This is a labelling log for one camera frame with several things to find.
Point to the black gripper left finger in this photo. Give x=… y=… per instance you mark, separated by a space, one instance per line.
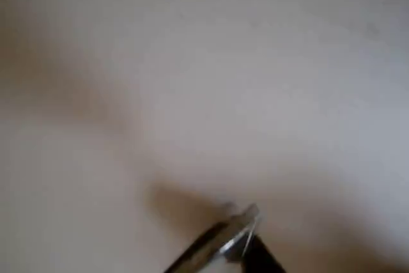
x=198 y=250

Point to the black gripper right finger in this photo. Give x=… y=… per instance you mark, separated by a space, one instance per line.
x=259 y=260

